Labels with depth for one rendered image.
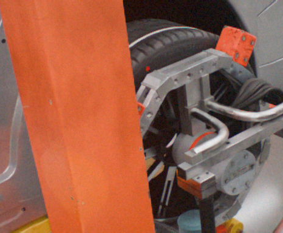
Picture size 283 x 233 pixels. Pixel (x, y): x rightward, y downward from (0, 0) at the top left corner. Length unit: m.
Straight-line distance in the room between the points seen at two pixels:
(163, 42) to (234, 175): 0.40
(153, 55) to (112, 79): 0.56
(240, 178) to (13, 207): 0.61
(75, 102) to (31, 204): 0.73
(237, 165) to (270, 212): 1.32
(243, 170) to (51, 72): 0.78
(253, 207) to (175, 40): 1.45
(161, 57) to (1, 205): 0.58
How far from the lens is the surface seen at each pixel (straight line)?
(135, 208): 1.21
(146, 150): 1.74
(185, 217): 1.68
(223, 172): 1.59
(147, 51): 1.62
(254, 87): 1.66
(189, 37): 1.69
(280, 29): 2.16
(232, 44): 1.71
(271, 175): 3.19
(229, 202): 1.92
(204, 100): 1.65
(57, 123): 1.05
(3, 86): 1.60
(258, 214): 2.92
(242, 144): 1.53
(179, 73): 1.58
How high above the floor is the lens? 1.74
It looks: 27 degrees down
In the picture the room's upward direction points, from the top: 8 degrees counter-clockwise
